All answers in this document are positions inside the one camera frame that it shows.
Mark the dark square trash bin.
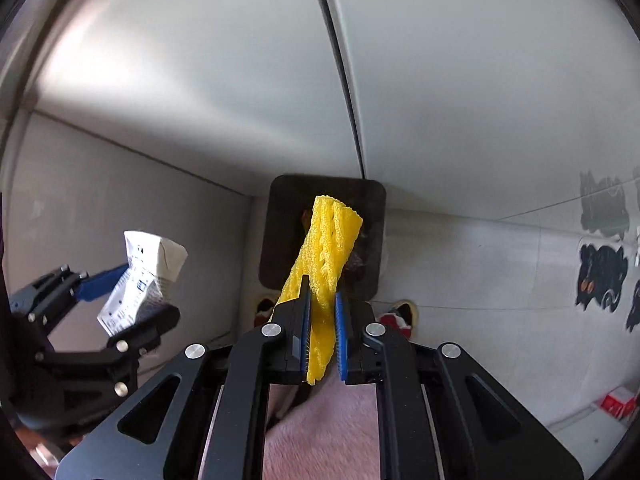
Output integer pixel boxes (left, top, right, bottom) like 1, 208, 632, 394
259, 174, 386, 300

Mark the black cat floor sticker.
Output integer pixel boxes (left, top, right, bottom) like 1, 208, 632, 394
575, 244, 629, 312

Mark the pink fleece left leg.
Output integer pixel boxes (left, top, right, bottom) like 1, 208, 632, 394
262, 372, 381, 479

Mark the left red slipper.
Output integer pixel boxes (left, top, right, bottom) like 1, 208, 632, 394
253, 296, 276, 327

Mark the white blue milk carton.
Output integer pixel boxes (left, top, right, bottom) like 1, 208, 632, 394
96, 230, 188, 337

